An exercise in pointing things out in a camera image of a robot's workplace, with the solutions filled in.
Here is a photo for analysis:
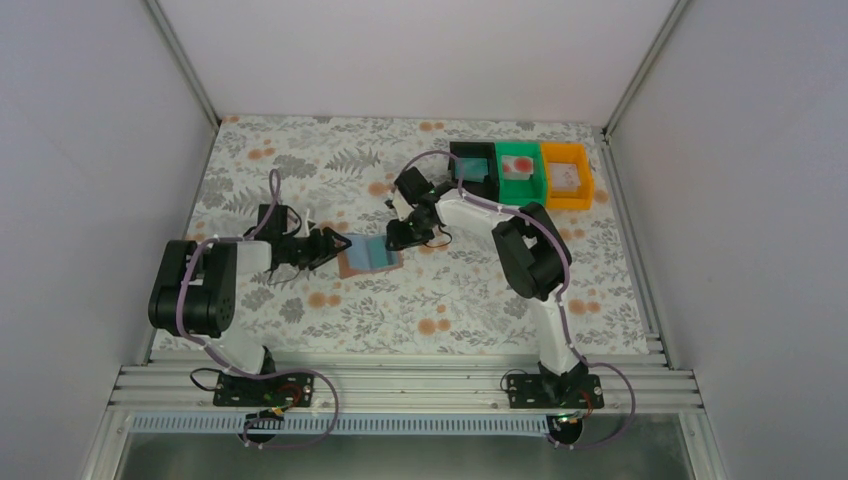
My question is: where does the floral table mat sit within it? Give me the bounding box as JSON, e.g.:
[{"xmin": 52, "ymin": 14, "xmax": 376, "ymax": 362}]
[{"xmin": 189, "ymin": 115, "xmax": 649, "ymax": 355}]

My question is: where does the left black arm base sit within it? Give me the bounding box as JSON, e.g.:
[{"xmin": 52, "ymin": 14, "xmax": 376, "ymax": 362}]
[{"xmin": 189, "ymin": 367, "xmax": 315, "ymax": 445}]

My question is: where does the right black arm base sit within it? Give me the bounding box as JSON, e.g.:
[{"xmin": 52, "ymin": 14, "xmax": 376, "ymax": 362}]
[{"xmin": 499, "ymin": 360, "xmax": 605, "ymax": 447}]

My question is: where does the black plastic bin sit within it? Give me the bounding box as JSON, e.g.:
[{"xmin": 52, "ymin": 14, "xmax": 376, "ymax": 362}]
[{"xmin": 448, "ymin": 141, "xmax": 499, "ymax": 201}]

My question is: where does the orange plastic bin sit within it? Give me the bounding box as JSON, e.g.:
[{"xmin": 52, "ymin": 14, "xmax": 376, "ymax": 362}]
[{"xmin": 540, "ymin": 142, "xmax": 595, "ymax": 211}]

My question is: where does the teal credit card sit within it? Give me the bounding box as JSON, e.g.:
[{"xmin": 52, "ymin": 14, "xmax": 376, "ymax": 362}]
[
  {"xmin": 455, "ymin": 157, "xmax": 489, "ymax": 183},
  {"xmin": 364, "ymin": 236, "xmax": 393, "ymax": 270}
]

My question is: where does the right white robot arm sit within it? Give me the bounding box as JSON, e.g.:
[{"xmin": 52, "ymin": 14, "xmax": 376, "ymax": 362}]
[{"xmin": 386, "ymin": 167, "xmax": 588, "ymax": 390}]

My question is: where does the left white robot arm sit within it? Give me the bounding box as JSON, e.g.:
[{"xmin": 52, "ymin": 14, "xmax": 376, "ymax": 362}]
[{"xmin": 148, "ymin": 203, "xmax": 352, "ymax": 380}]

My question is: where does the white red card in green bin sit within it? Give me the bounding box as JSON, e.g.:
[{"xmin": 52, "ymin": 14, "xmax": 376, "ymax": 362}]
[{"xmin": 500, "ymin": 155, "xmax": 535, "ymax": 181}]

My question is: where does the white card in orange bin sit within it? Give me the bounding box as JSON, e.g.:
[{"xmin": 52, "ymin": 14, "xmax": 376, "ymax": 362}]
[{"xmin": 548, "ymin": 163, "xmax": 581, "ymax": 195}]

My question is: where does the green plastic bin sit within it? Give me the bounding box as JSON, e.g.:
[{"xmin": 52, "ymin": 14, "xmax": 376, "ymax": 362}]
[{"xmin": 495, "ymin": 142, "xmax": 547, "ymax": 206}]

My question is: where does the aluminium mounting rail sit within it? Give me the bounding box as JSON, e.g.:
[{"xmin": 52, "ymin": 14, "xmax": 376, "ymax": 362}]
[{"xmin": 108, "ymin": 351, "xmax": 703, "ymax": 414}]

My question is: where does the orange leather card holder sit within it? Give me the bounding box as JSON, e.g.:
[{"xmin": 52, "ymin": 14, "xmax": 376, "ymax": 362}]
[{"xmin": 337, "ymin": 234, "xmax": 403, "ymax": 279}]

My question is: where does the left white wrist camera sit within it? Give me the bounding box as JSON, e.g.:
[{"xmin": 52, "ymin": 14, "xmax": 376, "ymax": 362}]
[{"xmin": 296, "ymin": 209, "xmax": 317, "ymax": 238}]

